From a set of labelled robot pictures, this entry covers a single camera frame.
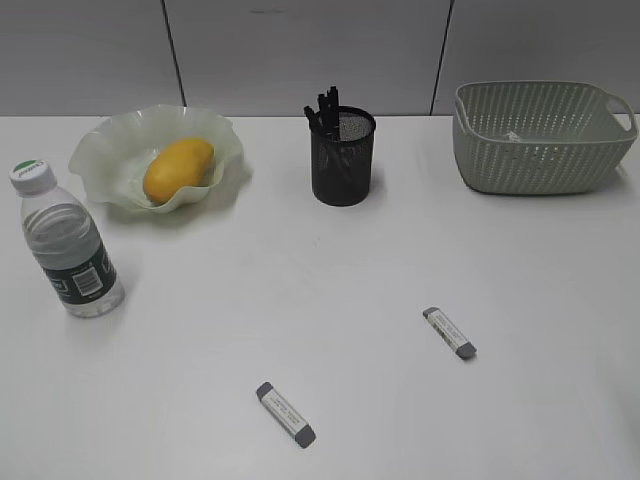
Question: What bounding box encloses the black marker pen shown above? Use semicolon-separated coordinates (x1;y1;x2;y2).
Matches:
326;86;340;135
303;106;325;135
317;93;332;136

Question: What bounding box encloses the yellow mango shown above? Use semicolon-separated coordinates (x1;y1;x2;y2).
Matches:
143;137;215;204

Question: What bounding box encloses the grey eraser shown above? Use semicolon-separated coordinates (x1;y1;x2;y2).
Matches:
423;307;477;361
256;382;316;449

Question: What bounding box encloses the waste paper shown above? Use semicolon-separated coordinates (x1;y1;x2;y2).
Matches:
504;131;522;143

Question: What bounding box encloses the clear plastic water bottle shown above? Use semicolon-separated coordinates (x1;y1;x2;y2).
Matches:
9;160;125;318

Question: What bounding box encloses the black mesh pen holder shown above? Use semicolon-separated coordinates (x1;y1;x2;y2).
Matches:
310;106;376;207

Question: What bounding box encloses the pale green plastic basket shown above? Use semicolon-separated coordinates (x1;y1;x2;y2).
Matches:
452;81;639;196

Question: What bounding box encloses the frosted green wavy plate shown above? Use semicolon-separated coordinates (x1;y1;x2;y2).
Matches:
68;104;244;214

